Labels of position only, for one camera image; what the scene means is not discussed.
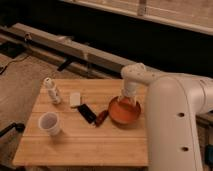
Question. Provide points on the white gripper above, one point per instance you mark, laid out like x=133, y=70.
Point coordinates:
x=129, y=94

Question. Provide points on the orange ceramic bowl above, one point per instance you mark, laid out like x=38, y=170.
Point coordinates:
x=123, y=111

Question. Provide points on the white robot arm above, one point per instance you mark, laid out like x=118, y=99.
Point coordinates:
x=172, y=102

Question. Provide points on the dark red snack bar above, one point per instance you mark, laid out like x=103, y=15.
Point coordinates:
x=100, y=118

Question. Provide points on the black rectangular bar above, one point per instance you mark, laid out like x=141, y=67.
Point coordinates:
x=87, y=113

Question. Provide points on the white rectangular block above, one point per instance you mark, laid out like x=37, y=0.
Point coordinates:
x=75, y=99

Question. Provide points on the white plastic bottle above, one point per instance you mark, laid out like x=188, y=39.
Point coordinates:
x=52, y=90

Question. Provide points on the white paper cup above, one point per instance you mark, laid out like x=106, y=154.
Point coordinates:
x=49, y=122

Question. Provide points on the long metal rail beam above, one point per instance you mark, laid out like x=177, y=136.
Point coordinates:
x=64, y=44

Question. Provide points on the black handle at left edge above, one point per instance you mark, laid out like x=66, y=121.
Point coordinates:
x=19, y=127

